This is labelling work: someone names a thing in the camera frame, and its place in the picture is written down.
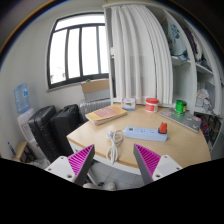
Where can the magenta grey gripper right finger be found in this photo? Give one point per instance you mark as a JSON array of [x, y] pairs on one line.
[[153, 166]]

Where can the yellow pink book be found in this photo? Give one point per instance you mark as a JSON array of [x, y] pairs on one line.
[[105, 114]]

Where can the light blue power strip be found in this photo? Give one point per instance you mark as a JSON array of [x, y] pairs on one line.
[[144, 134]]

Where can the black framed window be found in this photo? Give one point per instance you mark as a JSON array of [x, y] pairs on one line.
[[77, 50]]

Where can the green can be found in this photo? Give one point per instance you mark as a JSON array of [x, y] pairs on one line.
[[180, 107]]

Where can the white jar red lid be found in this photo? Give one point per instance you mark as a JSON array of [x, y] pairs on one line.
[[152, 104]]

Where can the black suitcase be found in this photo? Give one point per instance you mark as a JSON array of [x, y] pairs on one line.
[[63, 123], [41, 129]]

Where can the cardboard box on radiator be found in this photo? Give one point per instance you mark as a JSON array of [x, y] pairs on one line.
[[96, 89]]

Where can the small wooden stool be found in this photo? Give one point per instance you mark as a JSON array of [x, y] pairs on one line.
[[24, 153]]

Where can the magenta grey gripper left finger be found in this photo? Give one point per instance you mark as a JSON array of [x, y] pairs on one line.
[[75, 167]]

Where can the grey laptop with stickers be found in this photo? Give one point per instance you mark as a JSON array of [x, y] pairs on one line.
[[187, 120]]

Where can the white curtain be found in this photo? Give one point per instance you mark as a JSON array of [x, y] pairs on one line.
[[142, 61]]

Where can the orange red charger plug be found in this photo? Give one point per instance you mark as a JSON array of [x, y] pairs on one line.
[[163, 128]]

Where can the white water dispenser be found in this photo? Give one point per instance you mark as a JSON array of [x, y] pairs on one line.
[[27, 133]]

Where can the black suitcase left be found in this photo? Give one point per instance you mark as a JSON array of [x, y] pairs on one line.
[[41, 129]]

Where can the black suitcase right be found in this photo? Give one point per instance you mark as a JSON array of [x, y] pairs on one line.
[[63, 123]]

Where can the white radiator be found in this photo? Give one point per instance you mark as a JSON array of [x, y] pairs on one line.
[[87, 107]]

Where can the small white tissue box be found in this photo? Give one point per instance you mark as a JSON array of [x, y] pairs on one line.
[[128, 103]]

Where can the round wooden table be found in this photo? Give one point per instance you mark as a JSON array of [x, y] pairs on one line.
[[183, 145]]

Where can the white shelving unit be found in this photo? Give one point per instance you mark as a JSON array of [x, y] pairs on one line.
[[198, 76]]

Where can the blue water bottle jug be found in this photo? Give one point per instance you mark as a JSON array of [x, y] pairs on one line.
[[21, 98]]

